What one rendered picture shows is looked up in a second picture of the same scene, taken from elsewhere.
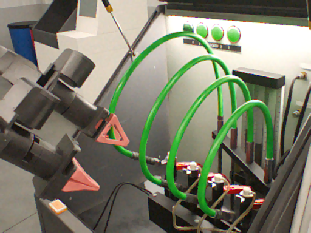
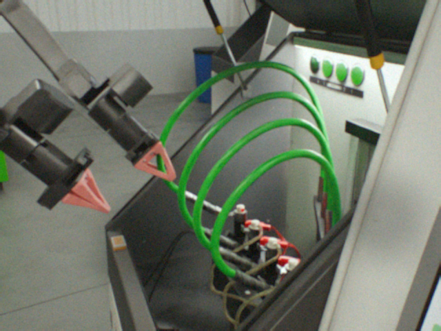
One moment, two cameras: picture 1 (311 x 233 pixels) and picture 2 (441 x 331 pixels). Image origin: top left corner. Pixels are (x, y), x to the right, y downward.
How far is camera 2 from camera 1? 33 cm
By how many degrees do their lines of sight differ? 19
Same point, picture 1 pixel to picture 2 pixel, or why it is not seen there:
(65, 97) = (110, 114)
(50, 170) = (51, 176)
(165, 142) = (278, 205)
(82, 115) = (126, 137)
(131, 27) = not seen: hidden behind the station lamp
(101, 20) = not seen: hidden behind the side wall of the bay
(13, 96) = (23, 95)
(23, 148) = (26, 149)
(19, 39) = (202, 67)
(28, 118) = (33, 119)
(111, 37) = not seen: hidden behind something
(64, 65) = (118, 81)
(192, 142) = (306, 209)
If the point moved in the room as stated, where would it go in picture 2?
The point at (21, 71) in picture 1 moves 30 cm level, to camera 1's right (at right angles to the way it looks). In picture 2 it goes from (74, 81) to (222, 92)
